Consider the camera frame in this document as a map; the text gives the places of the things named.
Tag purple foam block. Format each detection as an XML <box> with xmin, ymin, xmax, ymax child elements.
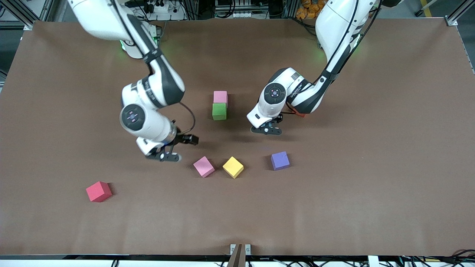
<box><xmin>271</xmin><ymin>151</ymin><xmax>291</xmax><ymax>171</ymax></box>

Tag green foam block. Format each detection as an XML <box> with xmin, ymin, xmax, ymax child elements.
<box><xmin>212</xmin><ymin>103</ymin><xmax>227</xmax><ymax>121</ymax></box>

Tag yellow foam block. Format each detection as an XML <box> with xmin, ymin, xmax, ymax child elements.
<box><xmin>223</xmin><ymin>156</ymin><xmax>244</xmax><ymax>179</ymax></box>

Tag red foam block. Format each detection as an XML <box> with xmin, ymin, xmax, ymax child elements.
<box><xmin>86</xmin><ymin>181</ymin><xmax>112</xmax><ymax>203</ymax></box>

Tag table cover sheet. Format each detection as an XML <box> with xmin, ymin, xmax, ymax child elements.
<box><xmin>0</xmin><ymin>18</ymin><xmax>475</xmax><ymax>257</ymax></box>

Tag bag of orange items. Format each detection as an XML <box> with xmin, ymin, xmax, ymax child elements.
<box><xmin>296</xmin><ymin>0</ymin><xmax>328</xmax><ymax>20</ymax></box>

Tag white rack device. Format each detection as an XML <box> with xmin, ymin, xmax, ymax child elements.
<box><xmin>214</xmin><ymin>0</ymin><xmax>260</xmax><ymax>19</ymax></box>

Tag white power strip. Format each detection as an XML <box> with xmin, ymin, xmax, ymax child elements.
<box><xmin>148</xmin><ymin>2</ymin><xmax>170</xmax><ymax>14</ymax></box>

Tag small metal table bracket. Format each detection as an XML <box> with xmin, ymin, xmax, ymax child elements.
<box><xmin>230</xmin><ymin>244</ymin><xmax>252</xmax><ymax>256</ymax></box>

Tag aluminium frame profile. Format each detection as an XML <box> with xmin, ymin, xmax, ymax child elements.
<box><xmin>443</xmin><ymin>0</ymin><xmax>475</xmax><ymax>27</ymax></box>
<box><xmin>0</xmin><ymin>0</ymin><xmax>49</xmax><ymax>31</ymax></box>

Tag tangled black cables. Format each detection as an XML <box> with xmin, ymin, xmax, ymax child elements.
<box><xmin>399</xmin><ymin>249</ymin><xmax>475</xmax><ymax>267</ymax></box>

